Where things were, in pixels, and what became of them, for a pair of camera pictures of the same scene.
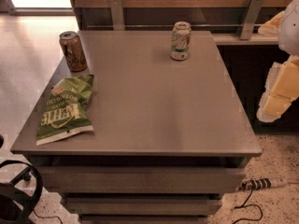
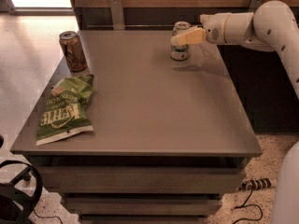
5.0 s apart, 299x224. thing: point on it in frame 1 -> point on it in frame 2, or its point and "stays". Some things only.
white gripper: x=290 y=28 -> x=212 y=29
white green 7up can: x=180 y=40 stays
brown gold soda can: x=73 y=51 stays
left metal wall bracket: x=117 y=13 stays
